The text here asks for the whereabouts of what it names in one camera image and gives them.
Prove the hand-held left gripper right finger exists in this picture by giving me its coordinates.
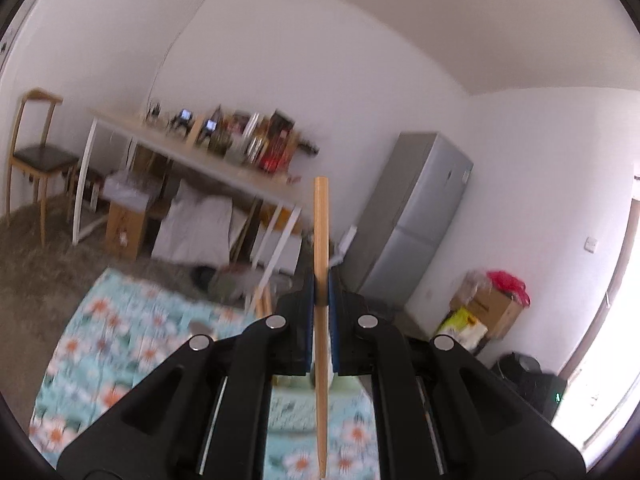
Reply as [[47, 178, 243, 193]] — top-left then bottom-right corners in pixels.
[[327, 267, 586, 480]]

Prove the white table with wooden top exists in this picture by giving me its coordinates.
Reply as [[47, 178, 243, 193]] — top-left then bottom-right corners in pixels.
[[71, 108, 304, 313]]

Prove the white bag under table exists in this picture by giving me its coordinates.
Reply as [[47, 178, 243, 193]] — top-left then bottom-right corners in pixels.
[[151, 179, 234, 267]]

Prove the green plastic utensil holder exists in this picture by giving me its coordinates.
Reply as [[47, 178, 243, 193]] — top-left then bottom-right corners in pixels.
[[269, 374, 375, 435]]

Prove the clutter of bottles and items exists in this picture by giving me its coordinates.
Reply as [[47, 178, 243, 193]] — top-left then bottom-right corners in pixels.
[[200, 106, 322, 177]]

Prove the grey-green sack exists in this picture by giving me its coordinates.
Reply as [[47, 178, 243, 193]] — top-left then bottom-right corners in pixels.
[[206, 266, 262, 306]]

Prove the grey refrigerator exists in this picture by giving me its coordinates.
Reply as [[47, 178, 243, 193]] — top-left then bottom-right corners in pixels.
[[341, 131, 475, 309]]

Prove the floral blue blanket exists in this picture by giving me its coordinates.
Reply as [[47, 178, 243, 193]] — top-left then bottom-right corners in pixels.
[[27, 266, 383, 480]]

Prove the black cylindrical air purifier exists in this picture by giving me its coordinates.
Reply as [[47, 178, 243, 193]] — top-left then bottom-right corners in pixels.
[[491, 351, 569, 424]]

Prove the yellow and white rice bag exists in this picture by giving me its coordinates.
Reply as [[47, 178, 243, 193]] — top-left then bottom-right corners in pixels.
[[436, 306, 489, 355]]

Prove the black device with screen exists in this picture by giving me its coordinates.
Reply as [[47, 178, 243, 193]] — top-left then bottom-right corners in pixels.
[[170, 108, 195, 133], [196, 117, 220, 147]]

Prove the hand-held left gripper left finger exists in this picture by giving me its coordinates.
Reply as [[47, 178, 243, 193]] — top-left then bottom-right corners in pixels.
[[57, 275, 317, 480]]

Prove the red plastic bag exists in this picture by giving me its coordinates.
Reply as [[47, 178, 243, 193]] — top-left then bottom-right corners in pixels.
[[486, 270, 532, 307]]

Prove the white cardboard box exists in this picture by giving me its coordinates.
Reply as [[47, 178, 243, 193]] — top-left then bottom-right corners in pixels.
[[249, 230, 304, 277]]

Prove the large brown cardboard box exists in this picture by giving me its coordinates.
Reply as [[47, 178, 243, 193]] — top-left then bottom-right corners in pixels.
[[449, 270, 523, 341]]

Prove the clear plastic storage box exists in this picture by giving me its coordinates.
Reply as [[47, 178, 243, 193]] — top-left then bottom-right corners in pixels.
[[101, 169, 157, 207]]

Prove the single wooden chopstick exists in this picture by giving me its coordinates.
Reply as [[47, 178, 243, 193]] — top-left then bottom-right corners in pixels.
[[312, 176, 332, 479]]

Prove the wooden chair with dark seat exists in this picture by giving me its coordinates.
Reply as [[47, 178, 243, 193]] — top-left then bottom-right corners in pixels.
[[4, 88, 82, 249]]

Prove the small brown cardboard box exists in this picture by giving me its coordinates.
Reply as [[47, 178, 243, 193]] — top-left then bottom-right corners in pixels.
[[105, 200, 152, 262]]

